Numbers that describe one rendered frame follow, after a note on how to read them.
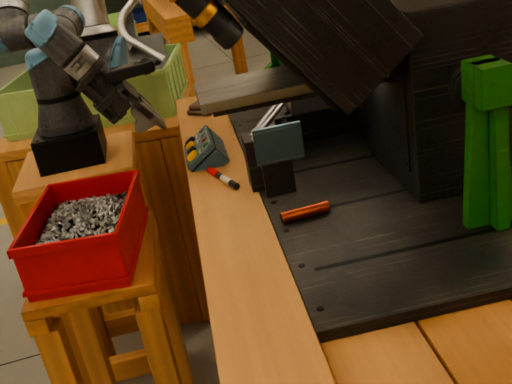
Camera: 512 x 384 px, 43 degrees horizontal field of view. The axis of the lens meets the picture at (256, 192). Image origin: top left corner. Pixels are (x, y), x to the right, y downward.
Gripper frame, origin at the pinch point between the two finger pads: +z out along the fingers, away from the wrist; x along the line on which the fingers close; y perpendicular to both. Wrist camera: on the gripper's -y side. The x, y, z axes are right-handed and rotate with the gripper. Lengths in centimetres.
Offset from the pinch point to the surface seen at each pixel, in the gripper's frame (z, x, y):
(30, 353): 41, -68, 116
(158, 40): 0, -103, -1
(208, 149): 9.3, 8.9, -4.1
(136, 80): 0, -75, 11
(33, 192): -8.3, -16.0, 40.1
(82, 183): -4.7, 4.3, 22.2
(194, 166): 9.9, 8.9, 0.9
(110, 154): 1.9, -29.9, 23.2
